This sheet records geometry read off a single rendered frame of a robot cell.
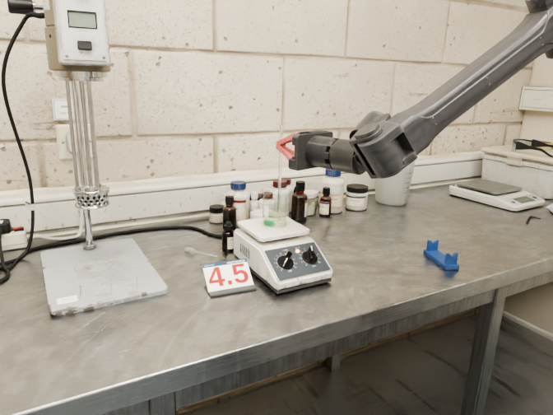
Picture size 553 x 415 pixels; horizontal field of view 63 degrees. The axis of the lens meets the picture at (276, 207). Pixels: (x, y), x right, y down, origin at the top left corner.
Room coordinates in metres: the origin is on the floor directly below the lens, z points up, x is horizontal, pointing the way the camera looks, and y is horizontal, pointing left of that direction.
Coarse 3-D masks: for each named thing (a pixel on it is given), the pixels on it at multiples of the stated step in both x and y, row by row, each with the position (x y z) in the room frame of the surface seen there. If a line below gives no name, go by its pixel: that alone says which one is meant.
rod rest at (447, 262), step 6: (438, 240) 0.99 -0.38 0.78; (432, 246) 0.99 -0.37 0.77; (426, 252) 0.98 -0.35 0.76; (432, 252) 0.98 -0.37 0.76; (438, 252) 0.98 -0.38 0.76; (456, 252) 0.92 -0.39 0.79; (432, 258) 0.95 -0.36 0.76; (438, 258) 0.94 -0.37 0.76; (444, 258) 0.95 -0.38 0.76; (450, 258) 0.91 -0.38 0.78; (456, 258) 0.91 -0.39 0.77; (438, 264) 0.93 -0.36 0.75; (444, 264) 0.91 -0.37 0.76; (450, 264) 0.91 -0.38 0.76; (456, 264) 0.91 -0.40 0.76
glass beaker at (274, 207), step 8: (264, 192) 0.90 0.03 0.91; (272, 192) 0.94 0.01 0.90; (264, 200) 0.90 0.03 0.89; (272, 200) 0.89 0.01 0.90; (280, 200) 0.89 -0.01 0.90; (264, 208) 0.90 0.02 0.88; (272, 208) 0.89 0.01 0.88; (280, 208) 0.89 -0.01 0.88; (264, 216) 0.90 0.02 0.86; (272, 216) 0.89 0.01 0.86; (280, 216) 0.89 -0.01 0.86; (264, 224) 0.90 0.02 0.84; (272, 224) 0.89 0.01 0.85; (280, 224) 0.89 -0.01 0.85
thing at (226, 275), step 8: (232, 264) 0.82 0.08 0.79; (240, 264) 0.82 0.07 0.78; (208, 272) 0.79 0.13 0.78; (216, 272) 0.79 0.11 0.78; (224, 272) 0.80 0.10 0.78; (232, 272) 0.80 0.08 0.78; (240, 272) 0.81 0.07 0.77; (248, 272) 0.81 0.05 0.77; (208, 280) 0.78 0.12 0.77; (216, 280) 0.78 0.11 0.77; (224, 280) 0.78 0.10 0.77; (232, 280) 0.79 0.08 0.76; (240, 280) 0.79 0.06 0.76; (248, 280) 0.80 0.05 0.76
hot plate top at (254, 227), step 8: (240, 224) 0.91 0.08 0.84; (248, 224) 0.91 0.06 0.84; (256, 224) 0.91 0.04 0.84; (288, 224) 0.92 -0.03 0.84; (296, 224) 0.92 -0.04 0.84; (248, 232) 0.87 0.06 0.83; (256, 232) 0.86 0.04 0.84; (264, 232) 0.86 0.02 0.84; (272, 232) 0.86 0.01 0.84; (280, 232) 0.86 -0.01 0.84; (288, 232) 0.86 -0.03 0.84; (296, 232) 0.87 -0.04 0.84; (304, 232) 0.88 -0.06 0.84; (264, 240) 0.83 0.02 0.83
